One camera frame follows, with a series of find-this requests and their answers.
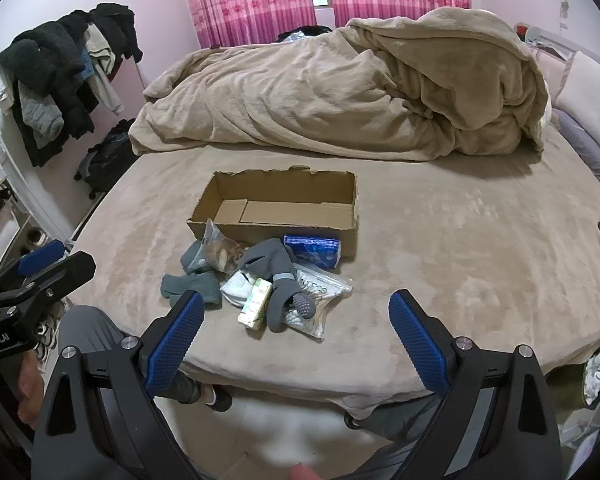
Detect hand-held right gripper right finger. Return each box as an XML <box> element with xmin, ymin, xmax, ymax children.
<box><xmin>388</xmin><ymin>289</ymin><xmax>563</xmax><ymax>480</ymax></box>

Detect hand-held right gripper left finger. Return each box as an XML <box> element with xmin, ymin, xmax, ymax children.
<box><xmin>31</xmin><ymin>290</ymin><xmax>206</xmax><ymax>480</ymax></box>

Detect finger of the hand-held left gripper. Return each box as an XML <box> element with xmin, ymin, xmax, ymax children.
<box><xmin>10</xmin><ymin>251</ymin><xmax>97</xmax><ymax>311</ymax></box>
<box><xmin>0</xmin><ymin>240</ymin><xmax>67</xmax><ymax>297</ymax></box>

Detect light grey sock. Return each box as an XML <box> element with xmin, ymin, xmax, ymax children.
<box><xmin>161</xmin><ymin>240</ymin><xmax>223</xmax><ymax>309</ymax></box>

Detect white socks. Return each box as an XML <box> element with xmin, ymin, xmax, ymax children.
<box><xmin>220</xmin><ymin>271</ymin><xmax>259</xmax><ymax>309</ymax></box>

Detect green white tissue packet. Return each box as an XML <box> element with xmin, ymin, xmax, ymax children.
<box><xmin>237</xmin><ymin>279</ymin><xmax>274</xmax><ymax>331</ymax></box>

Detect clear snack bag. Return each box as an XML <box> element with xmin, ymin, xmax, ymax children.
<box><xmin>200</xmin><ymin>219</ymin><xmax>251</xmax><ymax>277</ymax></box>

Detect clear zip bag cotton swabs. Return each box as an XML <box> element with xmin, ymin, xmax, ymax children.
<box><xmin>284</xmin><ymin>265</ymin><xmax>354</xmax><ymax>342</ymax></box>

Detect grey dotted grip sock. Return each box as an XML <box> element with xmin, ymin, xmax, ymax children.
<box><xmin>266</xmin><ymin>271</ymin><xmax>317</xmax><ymax>334</ymax></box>

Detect dark grey sock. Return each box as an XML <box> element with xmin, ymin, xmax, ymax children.
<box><xmin>239</xmin><ymin>239</ymin><xmax>297</xmax><ymax>283</ymax></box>

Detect blue tissue pack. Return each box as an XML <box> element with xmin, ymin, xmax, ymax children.
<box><xmin>284</xmin><ymin>235</ymin><xmax>342</xmax><ymax>270</ymax></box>

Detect brown cardboard box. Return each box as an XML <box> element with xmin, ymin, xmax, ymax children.
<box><xmin>187</xmin><ymin>166</ymin><xmax>358</xmax><ymax>260</ymax></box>

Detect person's left hand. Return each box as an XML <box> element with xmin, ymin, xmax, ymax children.
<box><xmin>16</xmin><ymin>352</ymin><xmax>47</xmax><ymax>432</ymax></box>

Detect white shoe rack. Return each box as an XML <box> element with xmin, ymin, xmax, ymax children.
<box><xmin>0</xmin><ymin>60</ymin><xmax>46</xmax><ymax>311</ymax></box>

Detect black shoe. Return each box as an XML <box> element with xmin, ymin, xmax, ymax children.
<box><xmin>200</xmin><ymin>385</ymin><xmax>234</xmax><ymax>413</ymax></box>

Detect person's right leg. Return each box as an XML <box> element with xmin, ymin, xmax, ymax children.
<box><xmin>347</xmin><ymin>392</ymin><xmax>448</xmax><ymax>442</ymax></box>

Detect black suitcase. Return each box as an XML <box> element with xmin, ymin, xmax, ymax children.
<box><xmin>74</xmin><ymin>119</ymin><xmax>140</xmax><ymax>197</ymax></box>

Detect grey quilted jacket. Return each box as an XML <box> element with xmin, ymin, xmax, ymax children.
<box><xmin>17</xmin><ymin>81</ymin><xmax>65</xmax><ymax>150</ymax></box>

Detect black fleece coat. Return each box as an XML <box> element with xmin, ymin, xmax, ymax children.
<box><xmin>0</xmin><ymin>11</ymin><xmax>102</xmax><ymax>169</ymax></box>

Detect beige shirt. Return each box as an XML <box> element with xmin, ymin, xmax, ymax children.
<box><xmin>82</xmin><ymin>24</ymin><xmax>126</xmax><ymax>117</ymax></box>

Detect black jacket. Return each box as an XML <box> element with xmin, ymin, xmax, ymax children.
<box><xmin>94</xmin><ymin>2</ymin><xmax>145</xmax><ymax>64</ymax></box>

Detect grey pillow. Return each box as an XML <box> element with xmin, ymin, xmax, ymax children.
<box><xmin>549</xmin><ymin>107</ymin><xmax>600</xmax><ymax>190</ymax></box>

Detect beige blanket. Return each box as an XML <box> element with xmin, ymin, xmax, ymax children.
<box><xmin>129</xmin><ymin>7</ymin><xmax>553</xmax><ymax>162</ymax></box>

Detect white flowered pillow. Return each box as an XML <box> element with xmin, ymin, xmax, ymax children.
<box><xmin>552</xmin><ymin>51</ymin><xmax>600</xmax><ymax>162</ymax></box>

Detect metal headboard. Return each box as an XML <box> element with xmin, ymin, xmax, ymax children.
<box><xmin>514</xmin><ymin>22</ymin><xmax>593</xmax><ymax>63</ymax></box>

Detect dark bag behind blanket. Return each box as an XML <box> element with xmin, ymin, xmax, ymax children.
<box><xmin>277</xmin><ymin>25</ymin><xmax>334</xmax><ymax>44</ymax></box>

